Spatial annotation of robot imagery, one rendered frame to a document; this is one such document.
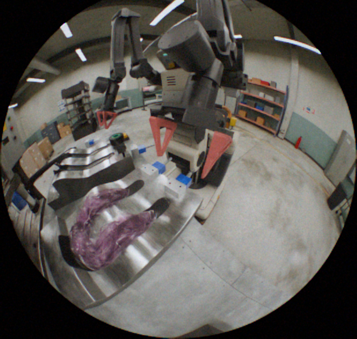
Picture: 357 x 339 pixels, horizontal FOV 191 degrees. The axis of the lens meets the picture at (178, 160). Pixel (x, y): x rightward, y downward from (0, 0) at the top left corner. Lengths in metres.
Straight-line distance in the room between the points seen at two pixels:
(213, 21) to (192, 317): 0.63
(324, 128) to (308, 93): 1.44
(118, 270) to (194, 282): 0.18
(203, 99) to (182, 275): 0.37
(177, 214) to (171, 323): 0.35
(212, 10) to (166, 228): 0.48
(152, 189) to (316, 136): 5.51
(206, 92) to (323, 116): 5.44
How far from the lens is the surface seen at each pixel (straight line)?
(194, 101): 0.16
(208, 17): 0.28
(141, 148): 0.55
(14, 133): 1.15
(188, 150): 0.57
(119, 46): 0.60
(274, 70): 5.58
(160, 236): 0.25
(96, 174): 0.45
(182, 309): 0.36
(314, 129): 5.43
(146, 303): 0.37
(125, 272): 0.26
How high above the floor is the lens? 1.12
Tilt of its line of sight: 39 degrees down
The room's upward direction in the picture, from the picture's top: straight up
